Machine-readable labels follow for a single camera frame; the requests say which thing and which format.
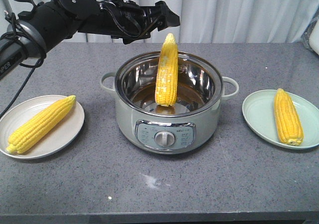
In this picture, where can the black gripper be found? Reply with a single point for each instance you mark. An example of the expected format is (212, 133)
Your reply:
(127, 21)

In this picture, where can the orange-yellow corn cob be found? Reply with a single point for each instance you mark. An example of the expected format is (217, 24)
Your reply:
(167, 74)

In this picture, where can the pale yellow corn cob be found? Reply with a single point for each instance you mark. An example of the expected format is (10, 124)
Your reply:
(288, 124)

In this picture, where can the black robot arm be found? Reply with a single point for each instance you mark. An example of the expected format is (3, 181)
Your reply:
(32, 34)

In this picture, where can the grey curtain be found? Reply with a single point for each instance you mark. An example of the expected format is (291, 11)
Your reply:
(237, 21)

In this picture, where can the green electric cooking pot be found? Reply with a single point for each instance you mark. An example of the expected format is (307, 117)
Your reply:
(169, 130)

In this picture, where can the green plate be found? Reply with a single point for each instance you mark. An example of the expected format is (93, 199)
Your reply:
(258, 112)

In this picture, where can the white plate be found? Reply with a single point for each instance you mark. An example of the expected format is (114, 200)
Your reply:
(59, 137)

